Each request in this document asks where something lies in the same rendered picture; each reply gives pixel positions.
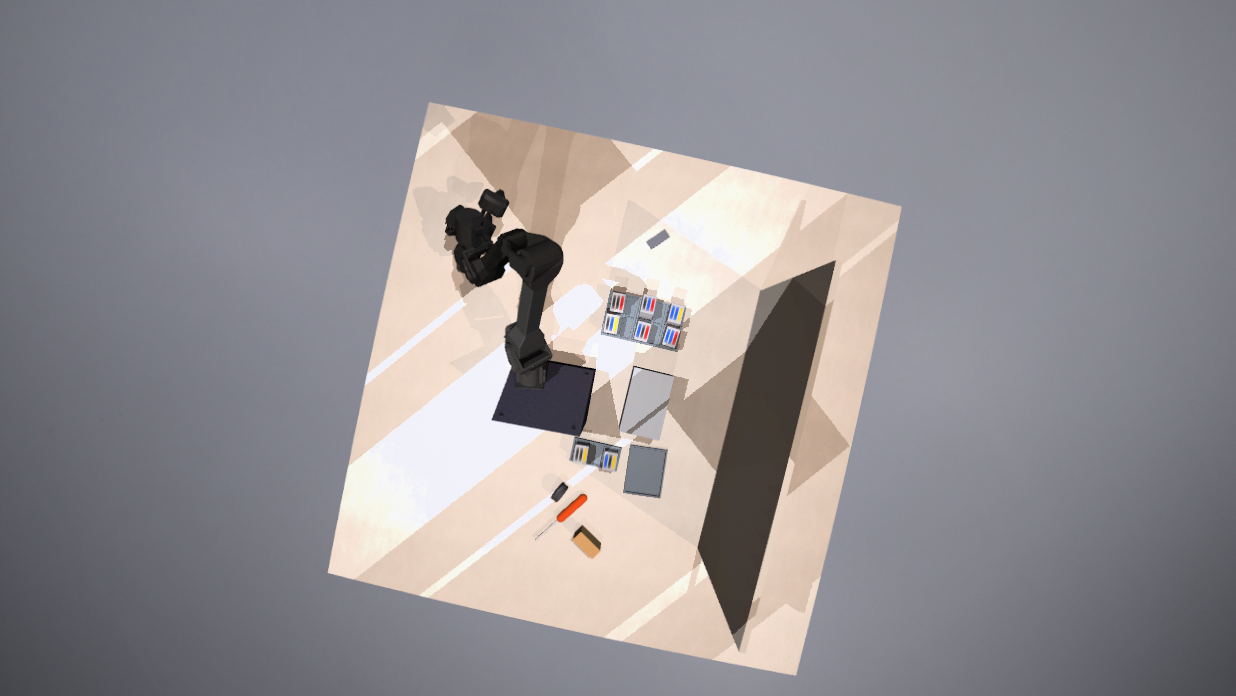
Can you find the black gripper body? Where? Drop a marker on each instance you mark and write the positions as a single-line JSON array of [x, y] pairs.
[[491, 203]]

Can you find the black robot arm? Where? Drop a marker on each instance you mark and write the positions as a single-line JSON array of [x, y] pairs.
[[536, 259]]

